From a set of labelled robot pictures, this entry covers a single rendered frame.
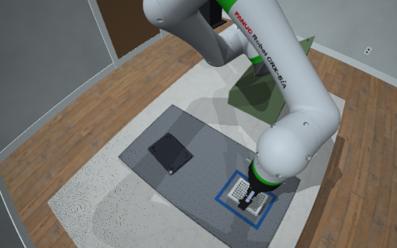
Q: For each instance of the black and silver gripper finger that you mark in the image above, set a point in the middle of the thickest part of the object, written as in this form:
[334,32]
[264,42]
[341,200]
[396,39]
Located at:
[247,200]

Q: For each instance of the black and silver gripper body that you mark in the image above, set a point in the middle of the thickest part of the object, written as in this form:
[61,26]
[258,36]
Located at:
[254,189]

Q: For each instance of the blue tape outline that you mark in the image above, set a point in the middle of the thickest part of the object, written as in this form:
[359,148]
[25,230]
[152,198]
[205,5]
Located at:
[256,226]

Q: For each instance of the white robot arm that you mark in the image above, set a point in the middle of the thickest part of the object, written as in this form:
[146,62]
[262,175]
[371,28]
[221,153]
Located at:
[285,148]

